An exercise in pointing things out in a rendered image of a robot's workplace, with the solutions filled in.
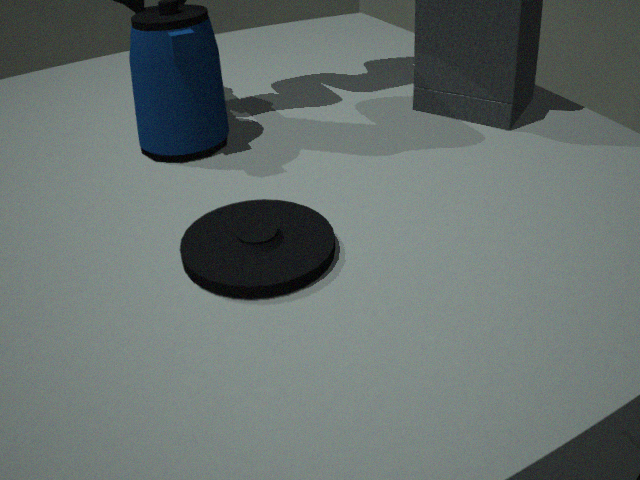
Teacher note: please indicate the black round disk with center stud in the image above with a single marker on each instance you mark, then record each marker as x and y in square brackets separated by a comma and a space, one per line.
[285, 247]

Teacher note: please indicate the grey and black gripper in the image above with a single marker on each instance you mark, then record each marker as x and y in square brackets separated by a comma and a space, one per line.
[138, 5]

